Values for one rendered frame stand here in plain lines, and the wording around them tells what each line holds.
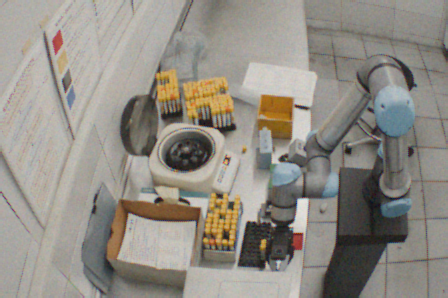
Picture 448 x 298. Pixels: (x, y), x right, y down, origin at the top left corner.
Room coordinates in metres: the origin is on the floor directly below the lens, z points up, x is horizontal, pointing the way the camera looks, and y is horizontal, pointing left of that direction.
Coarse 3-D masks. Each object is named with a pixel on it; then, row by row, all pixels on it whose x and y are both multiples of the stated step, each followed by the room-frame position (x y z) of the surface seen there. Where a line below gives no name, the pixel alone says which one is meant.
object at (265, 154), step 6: (270, 132) 1.16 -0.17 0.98; (270, 138) 1.14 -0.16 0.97; (264, 144) 1.11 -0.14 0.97; (270, 144) 1.11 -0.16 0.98; (258, 150) 1.16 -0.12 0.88; (264, 150) 1.09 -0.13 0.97; (270, 150) 1.08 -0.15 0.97; (258, 156) 1.14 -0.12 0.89; (264, 156) 1.08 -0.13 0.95; (270, 156) 1.08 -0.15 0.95; (258, 162) 1.11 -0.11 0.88; (264, 162) 1.08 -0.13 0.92; (270, 162) 1.08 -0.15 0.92; (258, 168) 1.08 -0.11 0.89; (264, 168) 1.08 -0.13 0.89
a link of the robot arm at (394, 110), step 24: (384, 72) 0.78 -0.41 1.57; (384, 96) 0.71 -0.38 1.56; (408, 96) 0.70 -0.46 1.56; (384, 120) 0.68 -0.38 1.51; (408, 120) 0.67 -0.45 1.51; (384, 144) 0.72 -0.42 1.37; (384, 168) 0.73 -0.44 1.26; (384, 192) 0.70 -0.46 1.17; (408, 192) 0.68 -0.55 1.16; (384, 216) 0.67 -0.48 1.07
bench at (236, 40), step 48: (240, 0) 2.30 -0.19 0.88; (288, 0) 2.27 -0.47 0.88; (240, 48) 1.80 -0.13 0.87; (288, 48) 1.77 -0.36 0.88; (240, 144) 1.21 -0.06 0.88; (288, 144) 1.18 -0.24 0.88; (240, 192) 1.00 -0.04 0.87; (240, 240) 0.80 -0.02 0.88; (96, 288) 0.61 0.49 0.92; (144, 288) 0.63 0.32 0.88
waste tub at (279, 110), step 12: (264, 96) 1.36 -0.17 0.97; (276, 96) 1.34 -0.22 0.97; (264, 108) 1.36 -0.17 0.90; (276, 108) 1.35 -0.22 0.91; (288, 108) 1.33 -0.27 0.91; (264, 120) 1.23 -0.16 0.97; (276, 120) 1.22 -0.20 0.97; (288, 120) 1.30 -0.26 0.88; (276, 132) 1.22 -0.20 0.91; (288, 132) 1.21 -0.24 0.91
